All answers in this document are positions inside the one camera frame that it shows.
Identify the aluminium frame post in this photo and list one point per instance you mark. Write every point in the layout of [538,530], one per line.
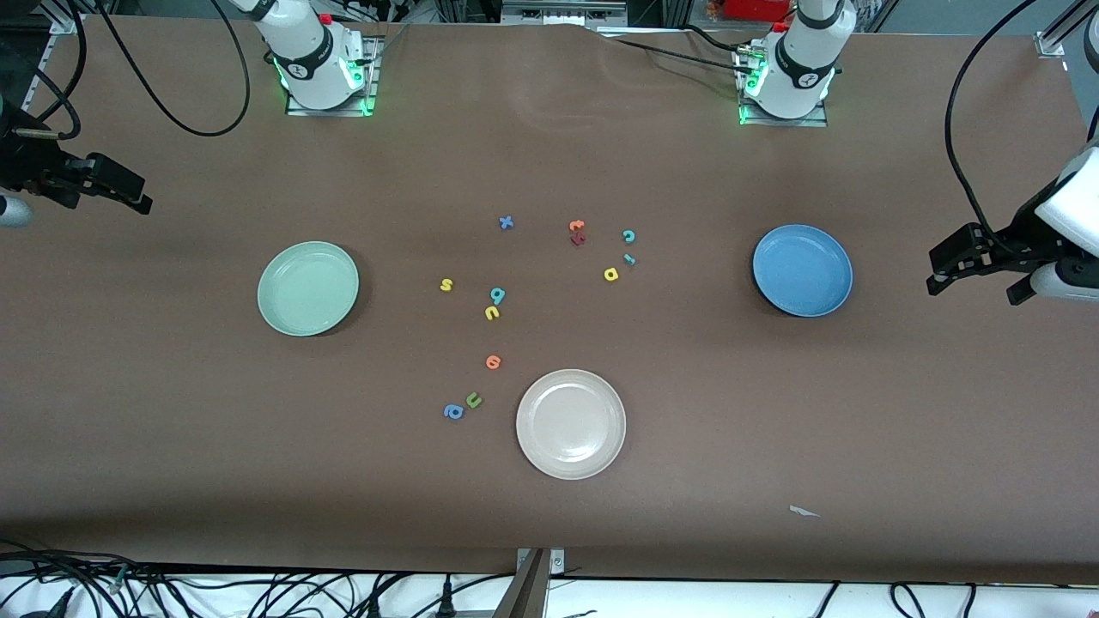
[532,592]

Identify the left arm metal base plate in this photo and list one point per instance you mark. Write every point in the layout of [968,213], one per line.
[786,123]

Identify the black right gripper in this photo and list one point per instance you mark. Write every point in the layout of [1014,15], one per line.
[24,168]

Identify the blue letter a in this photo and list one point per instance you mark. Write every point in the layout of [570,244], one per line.
[453,412]

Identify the green plate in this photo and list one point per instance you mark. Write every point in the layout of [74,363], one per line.
[307,288]

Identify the black power plug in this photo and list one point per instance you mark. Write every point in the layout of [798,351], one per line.
[446,601]

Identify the blue plate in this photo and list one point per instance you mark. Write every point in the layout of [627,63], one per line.
[803,270]

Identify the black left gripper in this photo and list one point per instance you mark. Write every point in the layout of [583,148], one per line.
[1018,233]

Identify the brown table cover sheet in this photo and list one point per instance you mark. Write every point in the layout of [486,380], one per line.
[773,412]

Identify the red object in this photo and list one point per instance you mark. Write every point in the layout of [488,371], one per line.
[755,9]

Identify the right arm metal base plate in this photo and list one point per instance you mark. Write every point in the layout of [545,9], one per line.
[330,112]

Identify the beige plate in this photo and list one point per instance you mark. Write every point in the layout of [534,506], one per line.
[571,424]

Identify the grey metal box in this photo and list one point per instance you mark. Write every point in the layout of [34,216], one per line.
[558,10]

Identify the white paper scrap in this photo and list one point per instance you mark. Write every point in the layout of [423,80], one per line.
[802,511]

